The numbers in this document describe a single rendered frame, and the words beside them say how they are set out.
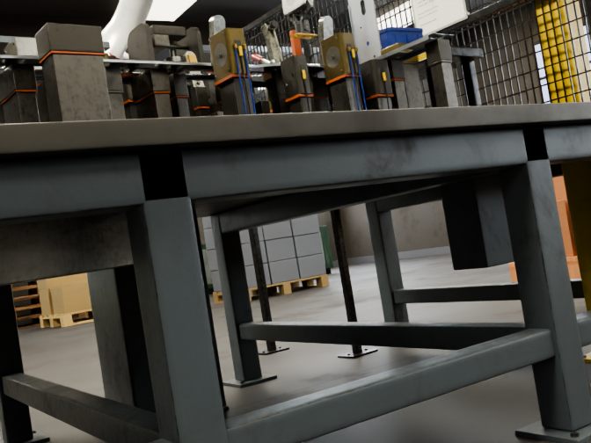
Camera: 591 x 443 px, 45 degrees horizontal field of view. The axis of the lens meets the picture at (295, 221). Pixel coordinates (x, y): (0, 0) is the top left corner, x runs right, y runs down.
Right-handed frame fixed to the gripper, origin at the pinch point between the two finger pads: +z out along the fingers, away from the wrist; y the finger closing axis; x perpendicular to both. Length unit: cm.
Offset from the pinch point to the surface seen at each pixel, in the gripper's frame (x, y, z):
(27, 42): -81, -12, 5
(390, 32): 34.7, 4.1, 0.8
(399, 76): 15.1, 22.1, 21.5
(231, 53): -43, 22, 16
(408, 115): -46, 77, 46
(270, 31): 0.3, -16.2, -4.7
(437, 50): 12.6, 39.4, 19.2
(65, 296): 150, -660, 80
